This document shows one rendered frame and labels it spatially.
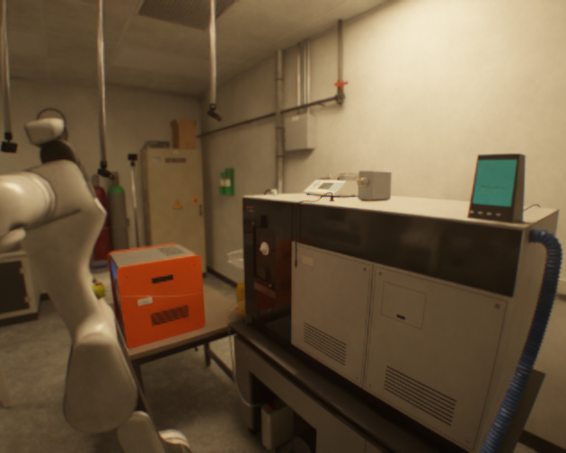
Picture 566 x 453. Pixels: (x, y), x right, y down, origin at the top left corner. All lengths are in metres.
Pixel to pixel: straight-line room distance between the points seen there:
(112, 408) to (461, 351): 0.85
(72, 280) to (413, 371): 0.92
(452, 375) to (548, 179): 1.26
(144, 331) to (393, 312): 1.20
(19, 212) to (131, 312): 1.17
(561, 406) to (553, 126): 1.50
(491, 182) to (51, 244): 0.98
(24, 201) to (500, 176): 0.94
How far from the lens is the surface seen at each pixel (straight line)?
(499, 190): 0.85
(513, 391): 0.89
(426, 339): 0.95
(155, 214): 4.32
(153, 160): 4.30
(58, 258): 0.69
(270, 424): 1.90
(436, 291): 0.89
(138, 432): 0.91
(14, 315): 4.19
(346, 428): 1.24
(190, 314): 1.71
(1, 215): 0.49
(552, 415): 2.29
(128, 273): 1.55
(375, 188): 1.29
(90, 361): 0.72
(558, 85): 1.98
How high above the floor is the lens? 1.54
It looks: 9 degrees down
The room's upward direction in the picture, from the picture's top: straight up
